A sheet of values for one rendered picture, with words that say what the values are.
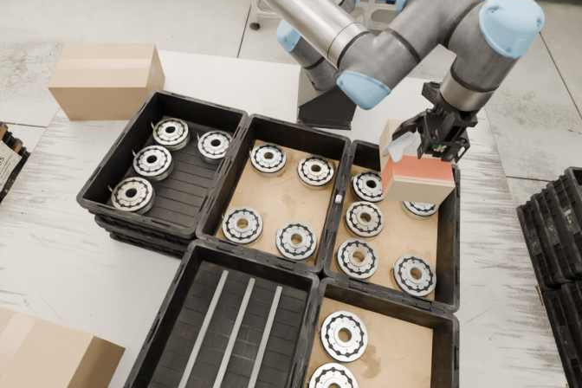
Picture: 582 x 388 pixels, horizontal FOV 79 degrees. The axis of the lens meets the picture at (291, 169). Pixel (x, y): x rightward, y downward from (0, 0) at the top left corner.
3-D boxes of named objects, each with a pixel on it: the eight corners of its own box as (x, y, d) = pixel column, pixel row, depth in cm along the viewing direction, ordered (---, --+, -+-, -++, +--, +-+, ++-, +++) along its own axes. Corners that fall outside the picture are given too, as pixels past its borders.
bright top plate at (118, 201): (121, 175, 96) (120, 174, 96) (158, 181, 96) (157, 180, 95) (105, 208, 90) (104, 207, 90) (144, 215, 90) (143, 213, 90)
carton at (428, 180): (378, 139, 84) (388, 118, 77) (429, 145, 84) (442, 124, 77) (383, 199, 75) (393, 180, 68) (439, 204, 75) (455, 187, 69)
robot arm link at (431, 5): (371, 12, 53) (426, 54, 49) (429, -49, 51) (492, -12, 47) (382, 38, 60) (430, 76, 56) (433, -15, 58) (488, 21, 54)
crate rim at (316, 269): (250, 117, 104) (250, 111, 102) (351, 142, 101) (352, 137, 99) (194, 241, 82) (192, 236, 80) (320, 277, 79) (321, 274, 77)
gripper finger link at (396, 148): (373, 169, 70) (413, 148, 64) (372, 145, 74) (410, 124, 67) (384, 175, 72) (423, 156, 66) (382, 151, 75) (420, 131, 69)
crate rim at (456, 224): (351, 143, 101) (352, 137, 99) (456, 170, 98) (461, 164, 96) (320, 277, 79) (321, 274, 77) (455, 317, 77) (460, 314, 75)
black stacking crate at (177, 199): (163, 115, 115) (154, 88, 105) (250, 138, 112) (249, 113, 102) (93, 223, 93) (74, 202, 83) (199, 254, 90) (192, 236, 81)
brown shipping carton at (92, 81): (165, 77, 139) (155, 42, 126) (158, 119, 127) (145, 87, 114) (85, 77, 137) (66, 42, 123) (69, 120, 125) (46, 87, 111)
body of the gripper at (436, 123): (414, 161, 64) (442, 117, 54) (410, 125, 69) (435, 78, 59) (456, 165, 64) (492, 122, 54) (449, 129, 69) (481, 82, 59)
